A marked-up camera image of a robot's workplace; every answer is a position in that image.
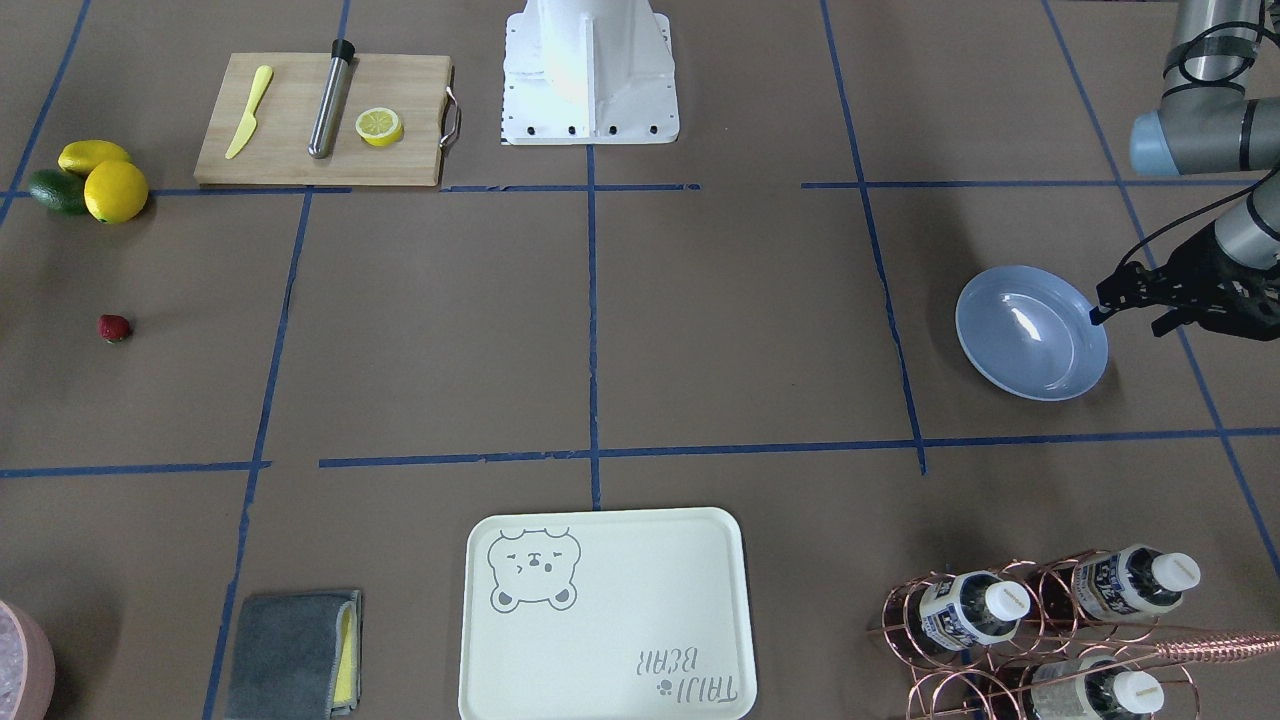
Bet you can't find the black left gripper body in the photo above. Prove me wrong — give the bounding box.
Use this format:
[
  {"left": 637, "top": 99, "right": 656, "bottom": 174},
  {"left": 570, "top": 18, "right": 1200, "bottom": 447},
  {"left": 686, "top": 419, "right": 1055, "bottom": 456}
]
[{"left": 1170, "top": 225, "right": 1279, "bottom": 341}]

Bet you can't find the blue round plate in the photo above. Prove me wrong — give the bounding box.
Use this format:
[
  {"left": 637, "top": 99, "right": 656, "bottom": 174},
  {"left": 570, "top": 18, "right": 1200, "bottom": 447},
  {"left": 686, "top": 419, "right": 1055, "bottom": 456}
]
[{"left": 954, "top": 265, "right": 1110, "bottom": 402}]

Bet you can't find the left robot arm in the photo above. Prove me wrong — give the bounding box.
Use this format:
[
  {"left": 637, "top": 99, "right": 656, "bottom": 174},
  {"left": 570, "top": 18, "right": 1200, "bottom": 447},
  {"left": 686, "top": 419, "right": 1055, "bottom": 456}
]
[{"left": 1089, "top": 1, "right": 1279, "bottom": 341}]

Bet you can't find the red strawberry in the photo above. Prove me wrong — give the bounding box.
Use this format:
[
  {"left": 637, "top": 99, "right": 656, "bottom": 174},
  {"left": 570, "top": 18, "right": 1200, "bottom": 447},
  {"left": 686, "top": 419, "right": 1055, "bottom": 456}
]
[{"left": 97, "top": 314, "right": 133, "bottom": 345}]

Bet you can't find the copper bar spoon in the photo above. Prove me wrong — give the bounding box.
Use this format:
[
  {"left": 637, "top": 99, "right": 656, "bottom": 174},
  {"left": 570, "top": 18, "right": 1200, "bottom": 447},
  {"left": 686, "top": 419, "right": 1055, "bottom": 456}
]
[{"left": 1152, "top": 632, "right": 1279, "bottom": 664}]

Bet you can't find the tea bottle white cap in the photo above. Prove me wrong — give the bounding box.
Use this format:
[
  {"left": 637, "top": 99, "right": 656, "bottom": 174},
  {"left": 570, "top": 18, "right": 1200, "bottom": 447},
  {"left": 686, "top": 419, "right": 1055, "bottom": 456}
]
[{"left": 908, "top": 571, "right": 1033, "bottom": 659}]

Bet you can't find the cream bear serving tray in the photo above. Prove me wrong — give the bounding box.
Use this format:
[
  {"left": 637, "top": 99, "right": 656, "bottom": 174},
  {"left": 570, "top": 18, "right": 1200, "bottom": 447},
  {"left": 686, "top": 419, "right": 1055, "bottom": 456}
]
[{"left": 458, "top": 507, "right": 758, "bottom": 719}]

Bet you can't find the wooden cutting board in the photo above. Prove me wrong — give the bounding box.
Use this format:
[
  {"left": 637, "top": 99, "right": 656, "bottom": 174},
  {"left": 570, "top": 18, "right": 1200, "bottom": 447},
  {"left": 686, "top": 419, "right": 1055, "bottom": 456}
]
[{"left": 193, "top": 53, "right": 463, "bottom": 188}]

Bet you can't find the lemon half slice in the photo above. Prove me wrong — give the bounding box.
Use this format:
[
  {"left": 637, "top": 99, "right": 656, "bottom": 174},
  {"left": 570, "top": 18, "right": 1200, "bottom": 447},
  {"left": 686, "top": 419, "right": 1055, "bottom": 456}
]
[{"left": 355, "top": 108, "right": 404, "bottom": 149}]

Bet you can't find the steel muddler black tip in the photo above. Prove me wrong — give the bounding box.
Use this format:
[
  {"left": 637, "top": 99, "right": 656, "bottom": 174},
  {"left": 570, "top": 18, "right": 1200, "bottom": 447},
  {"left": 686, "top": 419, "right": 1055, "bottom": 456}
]
[{"left": 307, "top": 38, "right": 355, "bottom": 159}]

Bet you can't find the yellow plastic knife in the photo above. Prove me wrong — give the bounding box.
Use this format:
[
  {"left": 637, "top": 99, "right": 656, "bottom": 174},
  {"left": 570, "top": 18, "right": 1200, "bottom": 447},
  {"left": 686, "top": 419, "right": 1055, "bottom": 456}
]
[{"left": 224, "top": 65, "right": 274, "bottom": 160}]

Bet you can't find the grey and yellow cloth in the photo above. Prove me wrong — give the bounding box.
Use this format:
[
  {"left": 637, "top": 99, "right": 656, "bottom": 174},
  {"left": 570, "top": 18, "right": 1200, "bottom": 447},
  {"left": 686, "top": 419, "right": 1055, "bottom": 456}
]
[{"left": 224, "top": 588, "right": 364, "bottom": 719}]

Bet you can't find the whole yellow lemon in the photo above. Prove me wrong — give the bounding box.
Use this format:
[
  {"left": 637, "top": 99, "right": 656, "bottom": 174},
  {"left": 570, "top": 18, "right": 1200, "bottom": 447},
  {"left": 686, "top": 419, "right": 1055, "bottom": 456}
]
[{"left": 84, "top": 160, "right": 150, "bottom": 224}]

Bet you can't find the green lime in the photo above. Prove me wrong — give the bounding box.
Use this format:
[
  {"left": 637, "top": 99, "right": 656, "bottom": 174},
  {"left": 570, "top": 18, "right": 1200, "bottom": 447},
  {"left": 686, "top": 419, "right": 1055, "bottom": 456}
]
[{"left": 27, "top": 169, "right": 90, "bottom": 217}]

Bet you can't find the pink bowl of ice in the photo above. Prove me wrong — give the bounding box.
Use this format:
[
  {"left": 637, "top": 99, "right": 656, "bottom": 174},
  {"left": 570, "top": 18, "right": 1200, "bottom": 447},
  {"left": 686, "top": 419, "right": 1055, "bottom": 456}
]
[{"left": 1, "top": 601, "right": 56, "bottom": 719}]

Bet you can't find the copper wire bottle rack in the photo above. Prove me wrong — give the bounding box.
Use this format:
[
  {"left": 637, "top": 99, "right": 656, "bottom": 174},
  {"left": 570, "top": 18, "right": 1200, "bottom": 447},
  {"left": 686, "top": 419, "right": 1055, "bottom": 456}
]
[{"left": 868, "top": 550, "right": 1190, "bottom": 719}]

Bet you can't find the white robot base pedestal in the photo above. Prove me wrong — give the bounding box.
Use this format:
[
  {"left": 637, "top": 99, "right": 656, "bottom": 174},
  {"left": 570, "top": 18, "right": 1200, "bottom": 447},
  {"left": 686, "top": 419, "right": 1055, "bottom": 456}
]
[{"left": 500, "top": 1, "right": 681, "bottom": 146}]

